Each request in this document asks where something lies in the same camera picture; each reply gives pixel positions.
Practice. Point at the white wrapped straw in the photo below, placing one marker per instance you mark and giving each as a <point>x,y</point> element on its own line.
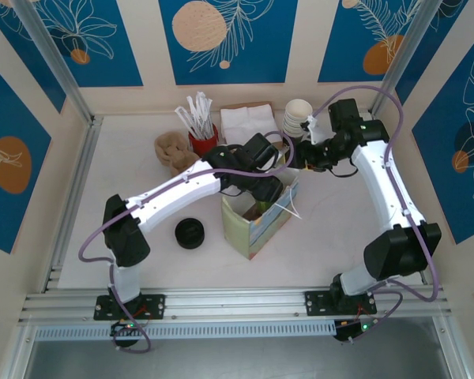
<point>181,116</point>
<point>208,114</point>
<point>192,114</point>
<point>200,110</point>

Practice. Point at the aluminium table side rail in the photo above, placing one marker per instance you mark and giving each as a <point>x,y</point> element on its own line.
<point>83,166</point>

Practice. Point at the stack of white napkins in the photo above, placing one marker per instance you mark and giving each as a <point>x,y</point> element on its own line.
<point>231,142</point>

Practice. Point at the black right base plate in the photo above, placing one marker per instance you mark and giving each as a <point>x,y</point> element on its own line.
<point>320,304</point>

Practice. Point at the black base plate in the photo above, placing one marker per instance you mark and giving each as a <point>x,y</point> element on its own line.
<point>154,306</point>
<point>320,304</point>

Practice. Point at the aluminium mounting rail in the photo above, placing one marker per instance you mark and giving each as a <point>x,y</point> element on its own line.
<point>237,300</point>

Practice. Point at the red straw holder cup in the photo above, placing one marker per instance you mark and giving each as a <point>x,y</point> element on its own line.
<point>199,142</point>

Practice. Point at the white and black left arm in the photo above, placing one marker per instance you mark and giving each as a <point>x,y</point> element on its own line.
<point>174,189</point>

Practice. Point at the black controller board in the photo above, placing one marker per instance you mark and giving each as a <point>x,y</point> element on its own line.
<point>122,329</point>
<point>353,329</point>

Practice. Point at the stack of pulp cup carriers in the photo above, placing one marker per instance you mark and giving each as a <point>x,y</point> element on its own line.
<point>174,152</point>

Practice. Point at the white napkin stack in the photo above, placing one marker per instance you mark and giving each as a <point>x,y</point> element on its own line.
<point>245,120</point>

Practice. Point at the stack of white paper cups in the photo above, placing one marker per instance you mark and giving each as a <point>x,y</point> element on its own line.
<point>296,114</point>

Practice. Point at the green paper coffee cup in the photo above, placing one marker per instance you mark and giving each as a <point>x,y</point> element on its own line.
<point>266,206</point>

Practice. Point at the aluminium frame post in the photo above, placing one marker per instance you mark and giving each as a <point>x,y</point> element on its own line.
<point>408,51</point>
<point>53,51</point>

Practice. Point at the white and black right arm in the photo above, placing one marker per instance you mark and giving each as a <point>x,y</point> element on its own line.
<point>387,185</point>

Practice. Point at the stack of black cup lids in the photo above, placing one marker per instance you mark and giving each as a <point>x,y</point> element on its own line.
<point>189,233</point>

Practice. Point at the floral paper gift bag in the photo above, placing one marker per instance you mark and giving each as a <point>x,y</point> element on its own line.
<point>241,233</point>

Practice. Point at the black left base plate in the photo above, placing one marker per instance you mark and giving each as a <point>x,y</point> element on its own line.
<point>154,306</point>

